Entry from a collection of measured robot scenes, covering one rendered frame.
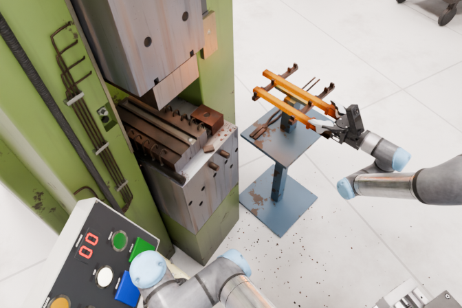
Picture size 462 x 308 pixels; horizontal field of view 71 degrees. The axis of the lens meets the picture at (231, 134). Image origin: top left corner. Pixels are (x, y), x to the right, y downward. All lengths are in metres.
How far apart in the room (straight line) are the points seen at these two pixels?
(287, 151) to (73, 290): 1.05
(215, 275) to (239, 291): 0.07
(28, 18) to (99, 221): 0.53
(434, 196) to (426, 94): 2.45
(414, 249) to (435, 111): 1.31
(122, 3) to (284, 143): 1.05
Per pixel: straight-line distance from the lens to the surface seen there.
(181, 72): 1.04
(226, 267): 0.74
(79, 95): 0.98
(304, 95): 1.45
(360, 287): 2.16
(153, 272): 0.75
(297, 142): 1.62
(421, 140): 2.92
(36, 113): 0.96
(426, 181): 0.94
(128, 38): 0.85
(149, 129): 1.37
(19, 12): 0.86
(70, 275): 0.94
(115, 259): 1.01
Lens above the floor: 1.98
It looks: 50 degrees down
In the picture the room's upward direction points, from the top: 2 degrees counter-clockwise
